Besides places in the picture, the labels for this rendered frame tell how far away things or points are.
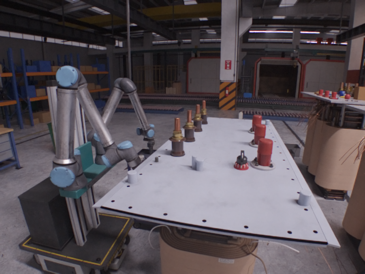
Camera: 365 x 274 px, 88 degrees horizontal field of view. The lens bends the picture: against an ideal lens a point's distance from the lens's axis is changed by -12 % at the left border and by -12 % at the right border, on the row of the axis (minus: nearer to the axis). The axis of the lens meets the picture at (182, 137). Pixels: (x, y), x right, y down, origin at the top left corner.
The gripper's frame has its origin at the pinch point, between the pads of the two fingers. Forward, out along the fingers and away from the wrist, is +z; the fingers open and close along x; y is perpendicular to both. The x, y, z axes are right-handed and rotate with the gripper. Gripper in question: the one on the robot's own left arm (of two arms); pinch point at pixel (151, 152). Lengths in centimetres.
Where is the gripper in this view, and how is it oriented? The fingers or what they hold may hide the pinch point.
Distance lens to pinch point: 259.2
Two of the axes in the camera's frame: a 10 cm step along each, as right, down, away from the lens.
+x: 2.1, -2.7, 9.4
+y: 9.8, 0.6, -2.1
